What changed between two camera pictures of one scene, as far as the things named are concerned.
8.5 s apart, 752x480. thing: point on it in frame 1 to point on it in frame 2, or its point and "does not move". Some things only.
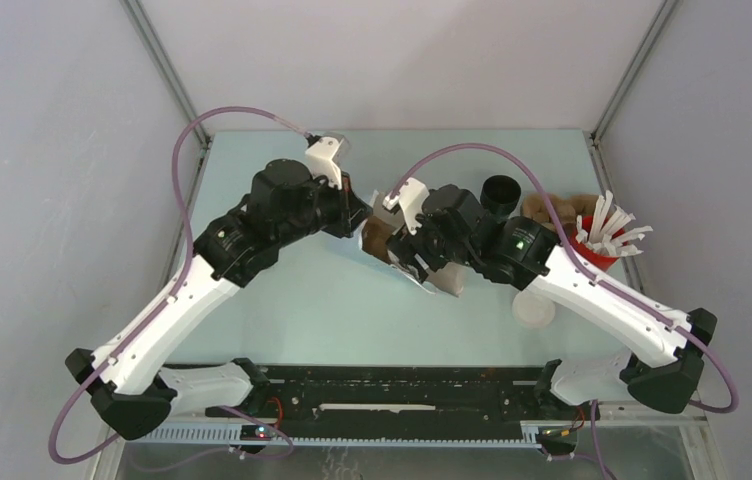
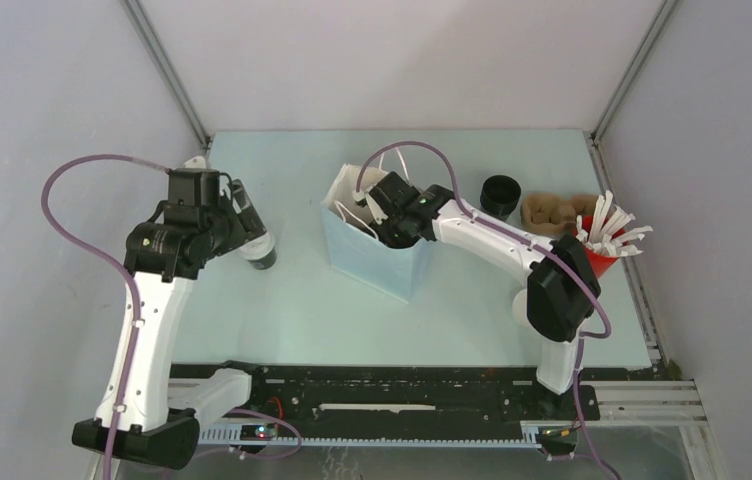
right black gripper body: (425, 244) to (392, 235)
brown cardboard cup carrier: (567, 207) does not move
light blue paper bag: (445, 277) to (357, 250)
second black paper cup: (500, 195) does not move
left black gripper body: (329, 210) to (227, 230)
